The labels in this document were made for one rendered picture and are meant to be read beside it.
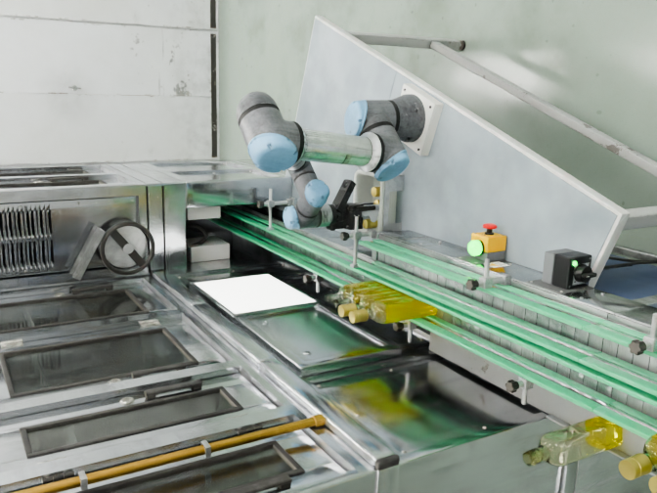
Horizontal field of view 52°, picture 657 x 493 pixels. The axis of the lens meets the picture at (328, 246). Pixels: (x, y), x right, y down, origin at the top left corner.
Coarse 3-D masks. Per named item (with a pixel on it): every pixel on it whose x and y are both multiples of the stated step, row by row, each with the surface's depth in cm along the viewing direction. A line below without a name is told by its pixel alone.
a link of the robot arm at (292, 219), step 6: (288, 210) 214; (294, 210) 214; (288, 216) 214; (294, 216) 213; (300, 216) 213; (318, 216) 217; (288, 222) 215; (294, 222) 214; (300, 222) 215; (306, 222) 215; (312, 222) 217; (318, 222) 218; (288, 228) 216; (294, 228) 216; (300, 228) 217
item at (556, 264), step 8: (568, 248) 170; (552, 256) 165; (560, 256) 163; (568, 256) 162; (576, 256) 162; (584, 256) 163; (544, 264) 168; (552, 264) 166; (560, 264) 163; (568, 264) 161; (544, 272) 168; (552, 272) 166; (560, 272) 164; (568, 272) 162; (544, 280) 168; (552, 280) 166; (560, 280) 164; (568, 280) 162; (568, 288) 163
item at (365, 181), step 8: (360, 176) 238; (368, 176) 239; (360, 184) 239; (368, 184) 240; (376, 184) 239; (360, 192) 239; (368, 192) 241; (360, 200) 240; (368, 200) 241; (368, 216) 243
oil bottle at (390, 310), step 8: (400, 296) 197; (408, 296) 197; (376, 304) 190; (384, 304) 189; (392, 304) 190; (400, 304) 191; (408, 304) 192; (416, 304) 194; (424, 304) 196; (376, 312) 188; (384, 312) 189; (392, 312) 190; (400, 312) 191; (408, 312) 193; (416, 312) 195; (424, 312) 196; (432, 312) 198; (376, 320) 189; (384, 320) 189; (392, 320) 191; (400, 320) 192
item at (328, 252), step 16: (224, 208) 319; (256, 224) 285; (272, 224) 286; (288, 240) 259; (304, 240) 260; (336, 256) 235; (352, 256) 235; (368, 272) 216; (400, 288) 200; (432, 304) 187; (464, 320) 176; (480, 320) 174; (512, 336) 163; (544, 352) 154; (576, 368) 146; (608, 384) 139; (624, 384) 138; (656, 400) 131
